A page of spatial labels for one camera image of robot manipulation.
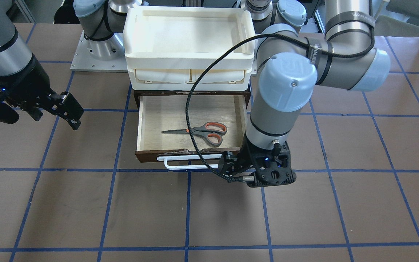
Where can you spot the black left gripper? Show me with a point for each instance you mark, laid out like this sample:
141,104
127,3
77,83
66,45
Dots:
246,157

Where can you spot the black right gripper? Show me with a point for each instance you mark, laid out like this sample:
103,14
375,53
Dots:
31,84

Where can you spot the white drawer handle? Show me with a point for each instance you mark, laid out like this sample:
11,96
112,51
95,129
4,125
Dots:
182,162

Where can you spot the orange grey handled scissors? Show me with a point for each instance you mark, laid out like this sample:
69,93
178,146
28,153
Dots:
211,132

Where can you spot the wooden drawer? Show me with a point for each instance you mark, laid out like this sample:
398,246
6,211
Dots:
161,113

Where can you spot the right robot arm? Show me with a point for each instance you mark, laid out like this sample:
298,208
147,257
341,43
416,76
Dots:
100,20

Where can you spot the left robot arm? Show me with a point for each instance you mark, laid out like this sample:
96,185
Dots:
289,68

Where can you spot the white plastic storage box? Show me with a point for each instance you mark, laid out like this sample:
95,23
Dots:
168,48

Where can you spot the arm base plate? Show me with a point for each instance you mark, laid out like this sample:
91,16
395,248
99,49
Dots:
100,56

